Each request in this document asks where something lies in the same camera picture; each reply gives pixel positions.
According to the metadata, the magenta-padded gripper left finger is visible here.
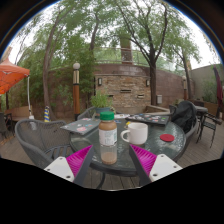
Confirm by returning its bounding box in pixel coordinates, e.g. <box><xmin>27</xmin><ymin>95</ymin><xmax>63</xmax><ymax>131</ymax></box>
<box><xmin>43</xmin><ymin>144</ymin><xmax>96</xmax><ymax>188</ymax></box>

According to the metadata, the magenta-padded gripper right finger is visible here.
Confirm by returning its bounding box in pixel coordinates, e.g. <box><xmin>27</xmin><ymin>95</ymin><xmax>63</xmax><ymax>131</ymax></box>
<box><xmin>128</xmin><ymin>143</ymin><xmax>184</xmax><ymax>187</ymax></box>

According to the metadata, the green-capped brown drink bottle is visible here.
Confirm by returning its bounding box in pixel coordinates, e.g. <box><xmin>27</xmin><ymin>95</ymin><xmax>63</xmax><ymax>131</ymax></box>
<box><xmin>97</xmin><ymin>111</ymin><xmax>119</xmax><ymax>166</ymax></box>

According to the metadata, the white ceramic mug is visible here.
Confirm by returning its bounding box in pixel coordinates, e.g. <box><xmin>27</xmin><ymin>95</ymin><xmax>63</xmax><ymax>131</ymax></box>
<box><xmin>120</xmin><ymin>122</ymin><xmax>149</xmax><ymax>146</ymax></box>

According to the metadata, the flat round red coaster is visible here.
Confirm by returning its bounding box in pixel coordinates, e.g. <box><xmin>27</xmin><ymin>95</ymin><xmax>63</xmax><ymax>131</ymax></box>
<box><xmin>159</xmin><ymin>133</ymin><xmax>176</xmax><ymax>143</ymax></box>

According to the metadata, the grey laptop with stickers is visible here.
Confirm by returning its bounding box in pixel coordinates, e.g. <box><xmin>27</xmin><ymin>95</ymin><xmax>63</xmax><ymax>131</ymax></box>
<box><xmin>59</xmin><ymin>117</ymin><xmax>102</xmax><ymax>136</ymax></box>

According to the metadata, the black laptop with stickers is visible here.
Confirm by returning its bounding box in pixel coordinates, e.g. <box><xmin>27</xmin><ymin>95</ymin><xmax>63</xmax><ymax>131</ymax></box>
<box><xmin>124</xmin><ymin>113</ymin><xmax>171</xmax><ymax>127</ymax></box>

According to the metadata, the grey mesh patio chair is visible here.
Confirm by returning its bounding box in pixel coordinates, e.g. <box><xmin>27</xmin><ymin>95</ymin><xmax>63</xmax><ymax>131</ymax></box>
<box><xmin>77</xmin><ymin>106</ymin><xmax>98</xmax><ymax>121</ymax></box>
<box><xmin>14</xmin><ymin>118</ymin><xmax>76</xmax><ymax>170</ymax></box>

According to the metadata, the white paper sheet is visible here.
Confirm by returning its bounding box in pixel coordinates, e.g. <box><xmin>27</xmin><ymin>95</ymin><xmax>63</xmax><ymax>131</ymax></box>
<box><xmin>114</xmin><ymin>113</ymin><xmax>131</xmax><ymax>120</ymax></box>

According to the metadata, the blue yellow striped bollard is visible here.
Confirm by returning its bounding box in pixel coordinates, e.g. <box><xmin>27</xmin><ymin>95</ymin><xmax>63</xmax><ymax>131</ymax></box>
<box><xmin>43</xmin><ymin>105</ymin><xmax>51</xmax><ymax>123</ymax></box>

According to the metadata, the black jacket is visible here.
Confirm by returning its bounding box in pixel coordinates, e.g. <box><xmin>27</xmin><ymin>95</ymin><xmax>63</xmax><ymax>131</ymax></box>
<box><xmin>170</xmin><ymin>100</ymin><xmax>198</xmax><ymax>134</ymax></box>

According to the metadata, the grey chair under jacket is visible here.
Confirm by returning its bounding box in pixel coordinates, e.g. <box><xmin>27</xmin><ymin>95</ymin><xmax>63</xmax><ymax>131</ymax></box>
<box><xmin>168</xmin><ymin>104</ymin><xmax>201</xmax><ymax>141</ymax></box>

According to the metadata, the green plant in blue pot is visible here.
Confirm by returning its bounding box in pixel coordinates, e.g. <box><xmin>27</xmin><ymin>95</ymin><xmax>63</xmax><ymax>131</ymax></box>
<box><xmin>89</xmin><ymin>91</ymin><xmax>115</xmax><ymax>116</ymax></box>

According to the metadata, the black metal chair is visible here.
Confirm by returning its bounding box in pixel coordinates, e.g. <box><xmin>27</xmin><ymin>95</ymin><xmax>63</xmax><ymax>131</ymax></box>
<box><xmin>196</xmin><ymin>113</ymin><xmax>223</xmax><ymax>148</ymax></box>

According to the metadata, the forked dark-trunked tree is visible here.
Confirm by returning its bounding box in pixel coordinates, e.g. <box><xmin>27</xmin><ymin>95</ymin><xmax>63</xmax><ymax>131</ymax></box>
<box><xmin>109</xmin><ymin>0</ymin><xmax>188</xmax><ymax>106</ymax></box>

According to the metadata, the round dark patio table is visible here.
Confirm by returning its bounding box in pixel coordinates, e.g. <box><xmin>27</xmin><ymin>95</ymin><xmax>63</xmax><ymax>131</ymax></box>
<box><xmin>194</xmin><ymin>105</ymin><xmax>210</xmax><ymax>116</ymax></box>

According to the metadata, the leaning thin-trunked tree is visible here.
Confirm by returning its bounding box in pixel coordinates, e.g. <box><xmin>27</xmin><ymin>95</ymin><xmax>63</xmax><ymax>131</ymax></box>
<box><xmin>41</xmin><ymin>6</ymin><xmax>88</xmax><ymax>121</ymax></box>

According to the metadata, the orange patio umbrella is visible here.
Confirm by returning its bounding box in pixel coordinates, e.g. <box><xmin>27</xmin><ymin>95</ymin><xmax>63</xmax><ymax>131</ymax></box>
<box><xmin>0</xmin><ymin>57</ymin><xmax>36</xmax><ymax>121</ymax></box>

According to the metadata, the globe-topped lamp post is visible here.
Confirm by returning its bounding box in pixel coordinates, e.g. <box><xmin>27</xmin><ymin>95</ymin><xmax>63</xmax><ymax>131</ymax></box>
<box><xmin>72</xmin><ymin>62</ymin><xmax>82</xmax><ymax>121</ymax></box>

